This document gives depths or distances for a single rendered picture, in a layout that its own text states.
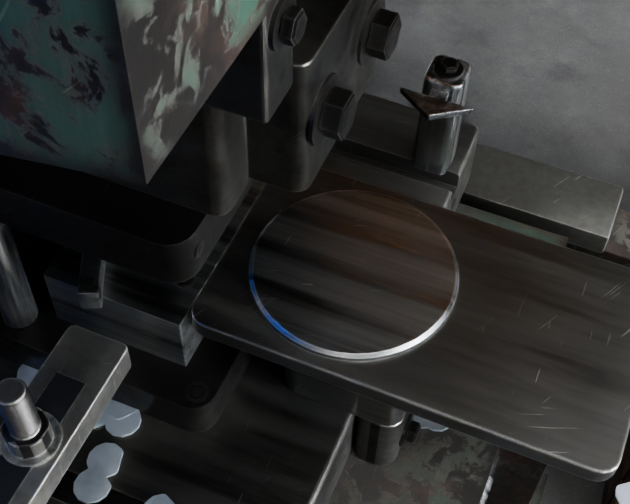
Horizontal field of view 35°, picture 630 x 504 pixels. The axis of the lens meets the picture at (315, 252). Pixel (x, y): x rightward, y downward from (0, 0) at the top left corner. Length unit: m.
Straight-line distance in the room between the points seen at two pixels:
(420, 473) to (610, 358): 0.16
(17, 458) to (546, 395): 0.29
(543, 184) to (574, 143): 0.97
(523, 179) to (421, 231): 0.25
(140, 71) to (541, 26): 1.81
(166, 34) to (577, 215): 0.61
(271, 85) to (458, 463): 0.38
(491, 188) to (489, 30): 1.19
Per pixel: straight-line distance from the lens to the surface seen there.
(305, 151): 0.46
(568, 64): 1.96
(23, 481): 0.57
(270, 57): 0.36
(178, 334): 0.58
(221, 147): 0.44
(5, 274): 0.60
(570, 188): 0.85
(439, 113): 0.68
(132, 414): 0.63
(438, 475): 0.68
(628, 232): 0.86
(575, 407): 0.56
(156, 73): 0.25
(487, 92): 1.87
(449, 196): 0.74
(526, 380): 0.57
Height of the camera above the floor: 1.25
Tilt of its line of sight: 52 degrees down
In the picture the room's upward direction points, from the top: 2 degrees clockwise
